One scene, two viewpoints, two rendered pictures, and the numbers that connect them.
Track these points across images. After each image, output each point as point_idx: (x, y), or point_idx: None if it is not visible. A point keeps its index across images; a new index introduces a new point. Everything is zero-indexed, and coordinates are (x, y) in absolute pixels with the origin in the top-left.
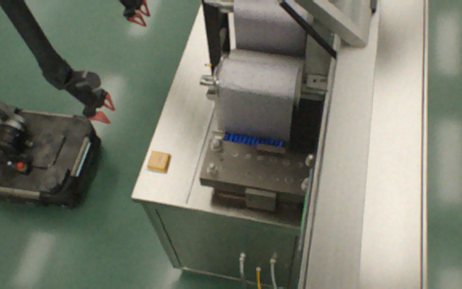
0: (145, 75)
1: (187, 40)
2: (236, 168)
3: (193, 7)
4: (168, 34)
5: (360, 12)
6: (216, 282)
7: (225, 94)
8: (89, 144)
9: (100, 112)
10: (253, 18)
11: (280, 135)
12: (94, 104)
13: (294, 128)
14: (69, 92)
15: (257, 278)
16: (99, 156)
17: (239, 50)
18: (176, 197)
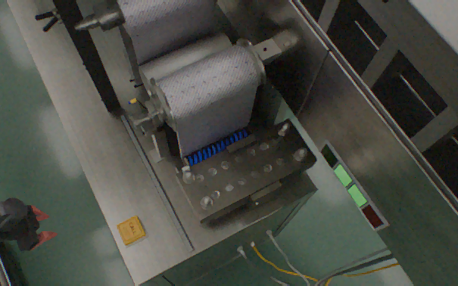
0: None
1: (3, 87)
2: (226, 185)
3: None
4: None
5: None
6: (207, 275)
7: (184, 121)
8: None
9: (44, 234)
10: (153, 17)
11: (241, 125)
12: (29, 231)
13: None
14: None
15: (246, 250)
16: (11, 252)
17: (149, 63)
18: (179, 252)
